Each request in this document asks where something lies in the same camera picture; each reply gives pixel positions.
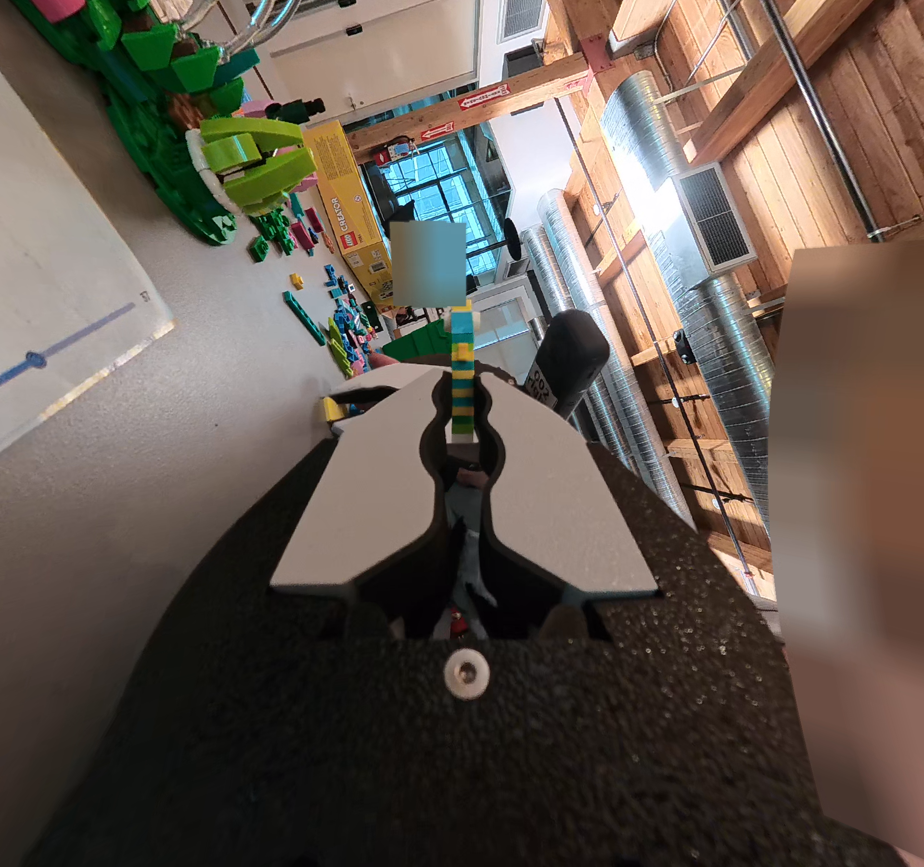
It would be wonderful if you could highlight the green brick landscape model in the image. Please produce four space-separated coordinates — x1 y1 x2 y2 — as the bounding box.
0 0 322 247

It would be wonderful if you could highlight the yellow cardboard box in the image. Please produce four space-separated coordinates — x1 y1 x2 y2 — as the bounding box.
303 119 396 305

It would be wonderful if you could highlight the dark brick piece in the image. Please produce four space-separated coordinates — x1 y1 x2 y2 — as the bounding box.
266 96 326 126

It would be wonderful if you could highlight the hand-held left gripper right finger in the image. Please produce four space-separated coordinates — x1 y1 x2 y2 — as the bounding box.
462 369 659 626

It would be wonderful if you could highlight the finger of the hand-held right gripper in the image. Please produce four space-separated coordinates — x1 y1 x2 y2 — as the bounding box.
322 365 443 400
331 405 405 438

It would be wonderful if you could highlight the pile of loose coloured bricks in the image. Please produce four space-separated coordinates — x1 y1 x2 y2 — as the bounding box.
249 188 387 379

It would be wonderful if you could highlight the lime green brick plant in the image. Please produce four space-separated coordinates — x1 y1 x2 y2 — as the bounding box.
185 116 319 217

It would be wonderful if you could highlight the large silver ventilation duct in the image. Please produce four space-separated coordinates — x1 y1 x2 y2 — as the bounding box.
601 70 779 543

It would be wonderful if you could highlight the black disc on pole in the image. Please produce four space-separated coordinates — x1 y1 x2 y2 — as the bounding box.
465 220 526 260

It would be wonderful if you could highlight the metal air vent grille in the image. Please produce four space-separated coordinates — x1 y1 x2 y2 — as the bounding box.
670 161 758 277

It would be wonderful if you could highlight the metal ceiling pipe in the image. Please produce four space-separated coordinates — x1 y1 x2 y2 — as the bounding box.
740 0 887 243

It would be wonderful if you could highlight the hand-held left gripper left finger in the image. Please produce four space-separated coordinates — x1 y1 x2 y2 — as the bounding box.
269 369 456 626

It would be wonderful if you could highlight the green brick baseplate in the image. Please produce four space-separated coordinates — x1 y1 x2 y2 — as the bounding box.
388 318 453 364

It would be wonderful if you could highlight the white door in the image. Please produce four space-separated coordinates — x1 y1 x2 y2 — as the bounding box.
266 0 483 101

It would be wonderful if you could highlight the large grid window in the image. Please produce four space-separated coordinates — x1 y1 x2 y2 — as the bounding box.
359 138 515 277

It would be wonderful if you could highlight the long teal brick plate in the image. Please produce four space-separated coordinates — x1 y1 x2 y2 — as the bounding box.
282 291 326 347

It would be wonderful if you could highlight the wooden beam with red signs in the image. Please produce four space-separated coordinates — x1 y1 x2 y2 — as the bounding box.
345 51 616 155

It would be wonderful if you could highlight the white sheet with blue line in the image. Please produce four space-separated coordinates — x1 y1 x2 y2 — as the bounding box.
0 73 176 453

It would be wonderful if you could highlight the white wall vent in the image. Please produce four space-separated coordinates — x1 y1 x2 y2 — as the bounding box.
498 0 547 42

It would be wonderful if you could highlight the striped teal yellow brick column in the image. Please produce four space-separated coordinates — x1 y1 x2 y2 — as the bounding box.
444 301 483 445

